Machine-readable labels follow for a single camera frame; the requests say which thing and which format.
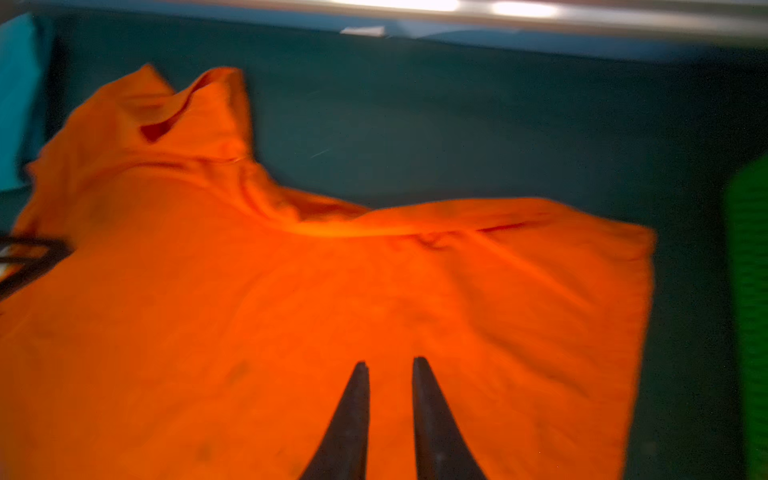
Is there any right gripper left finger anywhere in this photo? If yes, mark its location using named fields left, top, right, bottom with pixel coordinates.
left=300, top=362, right=370, bottom=480

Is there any aluminium back frame rail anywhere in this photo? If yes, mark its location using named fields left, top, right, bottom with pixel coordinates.
left=62, top=1, right=767, bottom=48

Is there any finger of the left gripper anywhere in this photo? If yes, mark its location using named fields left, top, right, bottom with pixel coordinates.
left=1, top=235, right=72, bottom=300

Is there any green plastic basket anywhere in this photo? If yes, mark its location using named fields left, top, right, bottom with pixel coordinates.
left=724, top=156, right=767, bottom=479

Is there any folded teal t shirt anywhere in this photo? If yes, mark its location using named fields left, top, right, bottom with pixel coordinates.
left=1, top=13, right=54, bottom=191

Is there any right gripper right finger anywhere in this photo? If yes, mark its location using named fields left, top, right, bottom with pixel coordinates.
left=412, top=357, right=486, bottom=480

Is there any orange t shirt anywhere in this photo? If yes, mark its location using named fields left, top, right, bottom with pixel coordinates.
left=1, top=66, right=655, bottom=479

